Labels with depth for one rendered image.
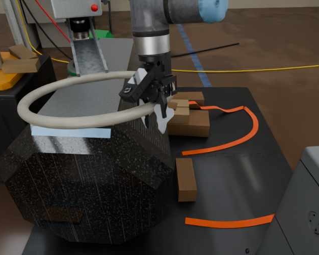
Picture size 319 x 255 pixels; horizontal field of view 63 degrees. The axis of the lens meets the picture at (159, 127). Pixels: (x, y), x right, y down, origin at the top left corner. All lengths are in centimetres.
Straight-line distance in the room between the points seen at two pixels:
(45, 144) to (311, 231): 107
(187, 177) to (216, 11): 139
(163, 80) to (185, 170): 126
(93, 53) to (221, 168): 131
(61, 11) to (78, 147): 62
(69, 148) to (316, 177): 93
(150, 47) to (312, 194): 79
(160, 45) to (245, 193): 151
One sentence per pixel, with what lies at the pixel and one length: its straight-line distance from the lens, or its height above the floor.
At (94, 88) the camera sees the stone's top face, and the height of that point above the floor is 86.
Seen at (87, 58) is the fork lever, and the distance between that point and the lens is 124.
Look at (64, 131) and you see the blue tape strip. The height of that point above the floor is 84.
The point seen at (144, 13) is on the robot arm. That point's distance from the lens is 64.
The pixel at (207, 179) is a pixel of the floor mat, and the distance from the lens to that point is 200.
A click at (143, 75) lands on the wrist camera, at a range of 66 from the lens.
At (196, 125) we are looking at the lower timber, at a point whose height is 14.
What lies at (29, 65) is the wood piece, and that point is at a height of 83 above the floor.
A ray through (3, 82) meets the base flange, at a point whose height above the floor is 78.
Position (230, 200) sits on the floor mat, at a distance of 192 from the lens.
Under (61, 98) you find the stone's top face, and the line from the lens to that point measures 131.
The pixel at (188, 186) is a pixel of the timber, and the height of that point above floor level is 13.
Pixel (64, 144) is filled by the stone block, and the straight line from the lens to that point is 113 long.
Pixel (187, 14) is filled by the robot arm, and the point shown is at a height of 135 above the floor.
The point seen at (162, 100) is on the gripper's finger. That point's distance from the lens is 67.
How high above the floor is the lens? 150
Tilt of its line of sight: 38 degrees down
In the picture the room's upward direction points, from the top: straight up
